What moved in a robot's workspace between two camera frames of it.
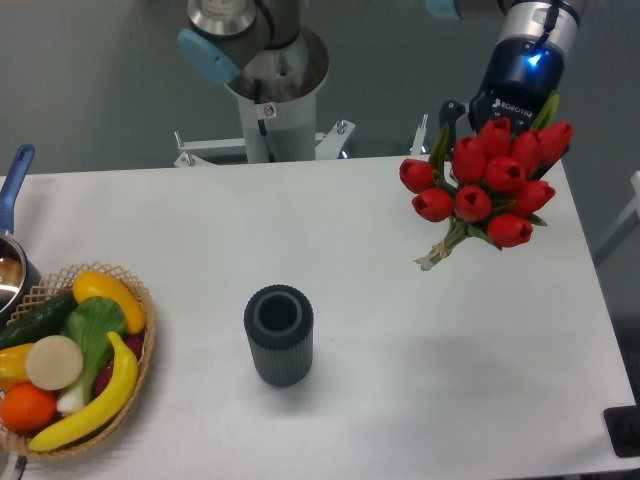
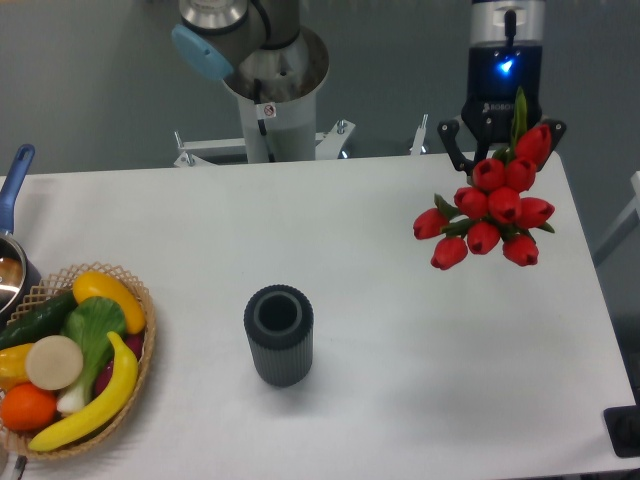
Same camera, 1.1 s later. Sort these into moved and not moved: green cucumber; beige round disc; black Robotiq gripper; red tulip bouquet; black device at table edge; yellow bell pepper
Moved: black Robotiq gripper; red tulip bouquet
Not moved: beige round disc; yellow bell pepper; green cucumber; black device at table edge
